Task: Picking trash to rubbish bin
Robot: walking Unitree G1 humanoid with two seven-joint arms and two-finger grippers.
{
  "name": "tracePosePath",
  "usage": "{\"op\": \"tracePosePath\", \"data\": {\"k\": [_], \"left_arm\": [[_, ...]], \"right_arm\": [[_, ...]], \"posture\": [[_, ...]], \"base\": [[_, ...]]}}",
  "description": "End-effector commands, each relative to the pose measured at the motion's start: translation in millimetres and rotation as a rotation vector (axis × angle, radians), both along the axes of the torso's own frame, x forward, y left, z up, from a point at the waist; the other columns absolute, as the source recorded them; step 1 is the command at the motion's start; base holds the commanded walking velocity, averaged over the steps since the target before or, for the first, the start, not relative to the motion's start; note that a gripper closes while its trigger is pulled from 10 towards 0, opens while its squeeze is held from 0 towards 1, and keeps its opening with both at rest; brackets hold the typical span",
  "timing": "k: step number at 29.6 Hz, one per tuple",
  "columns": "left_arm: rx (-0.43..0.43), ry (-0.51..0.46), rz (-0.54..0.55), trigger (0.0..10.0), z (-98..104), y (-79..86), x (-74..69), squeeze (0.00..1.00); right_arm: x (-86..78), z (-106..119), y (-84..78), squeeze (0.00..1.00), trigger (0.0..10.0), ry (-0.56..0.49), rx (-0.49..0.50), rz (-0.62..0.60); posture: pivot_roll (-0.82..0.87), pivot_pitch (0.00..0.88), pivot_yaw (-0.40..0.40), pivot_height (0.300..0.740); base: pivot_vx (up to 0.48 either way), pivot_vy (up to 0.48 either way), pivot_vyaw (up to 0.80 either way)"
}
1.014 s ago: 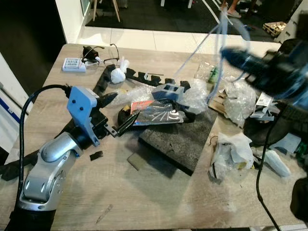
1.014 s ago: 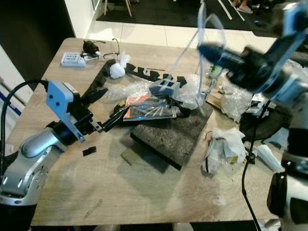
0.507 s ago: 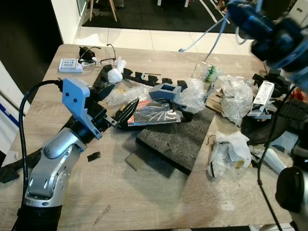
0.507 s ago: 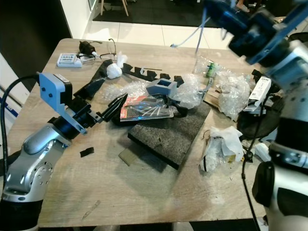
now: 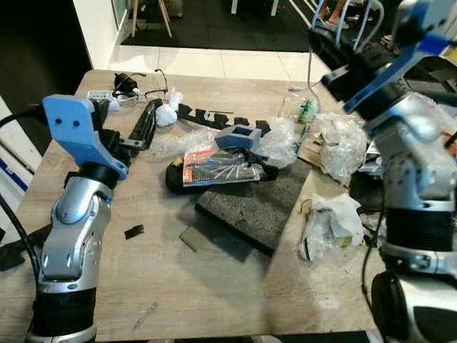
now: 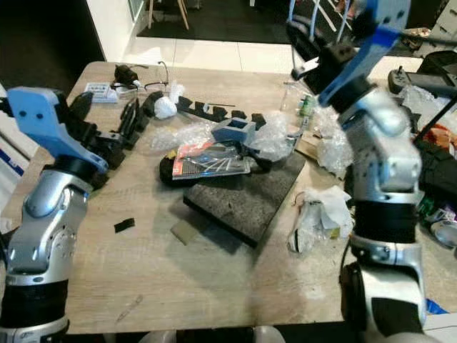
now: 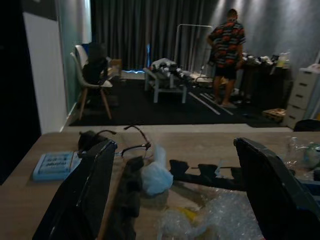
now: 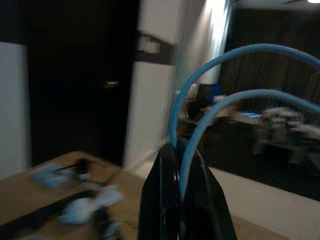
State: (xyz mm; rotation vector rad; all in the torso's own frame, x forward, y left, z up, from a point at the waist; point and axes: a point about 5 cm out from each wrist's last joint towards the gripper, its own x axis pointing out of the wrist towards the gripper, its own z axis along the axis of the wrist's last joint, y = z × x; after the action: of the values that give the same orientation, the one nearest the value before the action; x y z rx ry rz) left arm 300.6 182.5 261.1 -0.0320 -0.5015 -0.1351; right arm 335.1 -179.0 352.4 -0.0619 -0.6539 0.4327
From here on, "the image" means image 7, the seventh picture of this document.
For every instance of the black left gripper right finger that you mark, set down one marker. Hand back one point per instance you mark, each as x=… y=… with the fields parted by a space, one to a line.
x=275 y=200

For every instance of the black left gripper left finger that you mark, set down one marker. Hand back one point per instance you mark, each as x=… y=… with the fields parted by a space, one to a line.
x=85 y=190

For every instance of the light blue flat box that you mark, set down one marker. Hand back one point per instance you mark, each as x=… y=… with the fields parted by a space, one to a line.
x=53 y=165

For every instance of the small black pouch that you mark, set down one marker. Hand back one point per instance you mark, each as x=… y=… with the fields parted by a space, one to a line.
x=86 y=141

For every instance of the clear plastic bag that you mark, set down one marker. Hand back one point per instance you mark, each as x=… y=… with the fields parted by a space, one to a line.
x=300 y=155

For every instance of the clear bubble wrap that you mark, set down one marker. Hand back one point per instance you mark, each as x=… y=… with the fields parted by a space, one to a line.
x=225 y=212

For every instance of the light wooden table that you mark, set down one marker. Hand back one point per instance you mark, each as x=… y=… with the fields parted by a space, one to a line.
x=25 y=200

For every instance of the crumpled white plastic bag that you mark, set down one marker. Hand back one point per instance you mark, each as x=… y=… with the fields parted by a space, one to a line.
x=156 y=178

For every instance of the brown framed eyeglasses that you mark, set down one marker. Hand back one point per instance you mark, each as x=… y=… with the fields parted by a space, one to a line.
x=145 y=145

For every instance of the black bag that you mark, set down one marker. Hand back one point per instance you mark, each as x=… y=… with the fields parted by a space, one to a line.
x=307 y=126

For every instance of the black carpet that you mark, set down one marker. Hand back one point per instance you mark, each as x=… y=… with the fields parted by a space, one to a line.
x=140 y=110

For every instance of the white chair with wooden legs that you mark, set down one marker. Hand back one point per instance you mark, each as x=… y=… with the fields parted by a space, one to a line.
x=82 y=82
x=80 y=52

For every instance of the white drawer unit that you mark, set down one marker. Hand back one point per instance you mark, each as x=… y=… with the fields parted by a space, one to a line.
x=301 y=95

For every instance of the black desk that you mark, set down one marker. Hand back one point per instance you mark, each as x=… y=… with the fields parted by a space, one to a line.
x=265 y=82

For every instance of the black clothing bundle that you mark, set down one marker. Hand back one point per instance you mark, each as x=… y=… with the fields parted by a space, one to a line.
x=96 y=65

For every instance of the brown cardboard box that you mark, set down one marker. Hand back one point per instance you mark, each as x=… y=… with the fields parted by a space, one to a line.
x=115 y=67

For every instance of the white low bench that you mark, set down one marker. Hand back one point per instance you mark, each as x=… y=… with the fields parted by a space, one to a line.
x=165 y=87

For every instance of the grey white parts pile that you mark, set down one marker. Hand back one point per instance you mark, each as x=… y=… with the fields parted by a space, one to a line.
x=170 y=68

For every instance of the person in patterned shirt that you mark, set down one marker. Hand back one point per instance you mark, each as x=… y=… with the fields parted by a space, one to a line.
x=226 y=42

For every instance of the dark grey curtain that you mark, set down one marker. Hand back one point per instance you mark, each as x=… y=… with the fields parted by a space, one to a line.
x=125 y=30

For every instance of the white clothes rack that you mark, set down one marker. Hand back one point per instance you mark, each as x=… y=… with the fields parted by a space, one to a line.
x=176 y=45

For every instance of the white metal rail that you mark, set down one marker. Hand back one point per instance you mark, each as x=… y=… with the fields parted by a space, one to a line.
x=220 y=106
x=205 y=103

